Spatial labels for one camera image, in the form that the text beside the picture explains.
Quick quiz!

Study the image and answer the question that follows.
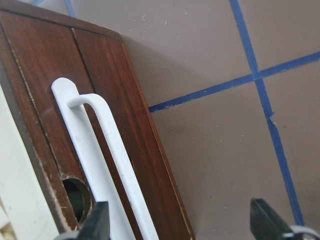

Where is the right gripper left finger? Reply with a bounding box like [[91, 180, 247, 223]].
[[56, 201, 111, 240]]

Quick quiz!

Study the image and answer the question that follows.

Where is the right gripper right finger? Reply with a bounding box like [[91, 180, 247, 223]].
[[250, 198, 320, 240]]

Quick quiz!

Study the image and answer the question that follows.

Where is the wooden drawer with white handle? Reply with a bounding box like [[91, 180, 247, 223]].
[[0, 11, 161, 240]]

